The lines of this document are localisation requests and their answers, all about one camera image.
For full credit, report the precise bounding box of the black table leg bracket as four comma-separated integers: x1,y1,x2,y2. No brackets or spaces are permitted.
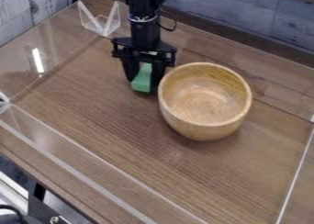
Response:
27,181,71,224

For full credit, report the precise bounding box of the black cable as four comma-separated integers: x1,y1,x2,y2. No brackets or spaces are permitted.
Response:
0,204,29,224

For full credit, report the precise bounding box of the clear acrylic corner bracket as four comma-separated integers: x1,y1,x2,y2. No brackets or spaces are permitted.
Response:
77,1,120,37

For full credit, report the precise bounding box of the wooden bowl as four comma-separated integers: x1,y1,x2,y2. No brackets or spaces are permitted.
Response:
158,62,253,141

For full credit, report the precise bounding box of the green rectangular stick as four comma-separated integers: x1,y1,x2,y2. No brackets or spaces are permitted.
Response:
131,62,152,93

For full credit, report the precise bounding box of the clear acrylic front wall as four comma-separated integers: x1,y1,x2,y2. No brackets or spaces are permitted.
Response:
0,103,208,224

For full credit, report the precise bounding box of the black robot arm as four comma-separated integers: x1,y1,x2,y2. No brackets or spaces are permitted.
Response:
112,0,176,93

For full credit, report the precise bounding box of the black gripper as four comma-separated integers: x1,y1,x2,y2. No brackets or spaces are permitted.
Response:
112,38,176,92

